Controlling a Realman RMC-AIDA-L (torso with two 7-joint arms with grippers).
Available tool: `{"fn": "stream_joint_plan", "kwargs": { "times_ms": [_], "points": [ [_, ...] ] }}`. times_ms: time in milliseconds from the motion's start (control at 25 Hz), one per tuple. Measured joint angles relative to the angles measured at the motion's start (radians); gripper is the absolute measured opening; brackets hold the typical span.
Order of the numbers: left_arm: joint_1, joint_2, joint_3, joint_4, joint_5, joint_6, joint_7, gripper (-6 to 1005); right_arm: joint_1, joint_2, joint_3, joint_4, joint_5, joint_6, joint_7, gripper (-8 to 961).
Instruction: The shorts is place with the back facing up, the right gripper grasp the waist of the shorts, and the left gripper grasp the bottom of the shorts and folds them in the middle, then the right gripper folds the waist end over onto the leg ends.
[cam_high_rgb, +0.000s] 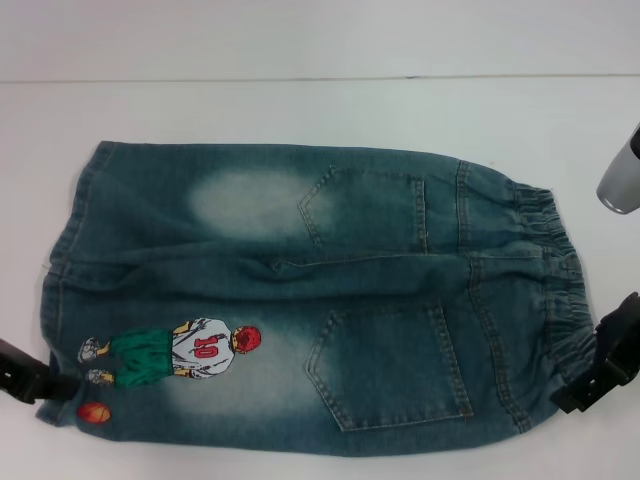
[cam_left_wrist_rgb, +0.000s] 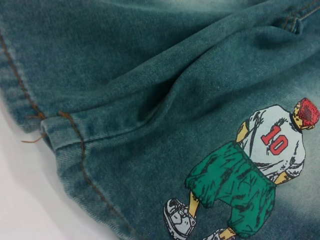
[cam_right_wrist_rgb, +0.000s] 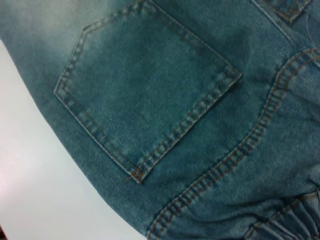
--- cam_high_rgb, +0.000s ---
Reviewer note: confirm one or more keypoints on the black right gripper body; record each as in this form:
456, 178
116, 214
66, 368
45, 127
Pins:
620, 345

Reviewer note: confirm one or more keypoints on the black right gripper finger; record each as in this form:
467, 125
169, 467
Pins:
575, 397

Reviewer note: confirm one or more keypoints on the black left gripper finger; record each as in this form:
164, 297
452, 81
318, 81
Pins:
55, 387

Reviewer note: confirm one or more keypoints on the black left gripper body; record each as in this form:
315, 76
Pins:
10, 365

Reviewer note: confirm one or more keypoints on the blue denim shorts with print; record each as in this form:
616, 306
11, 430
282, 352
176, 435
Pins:
280, 240

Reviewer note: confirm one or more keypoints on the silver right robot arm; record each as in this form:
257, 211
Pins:
622, 175

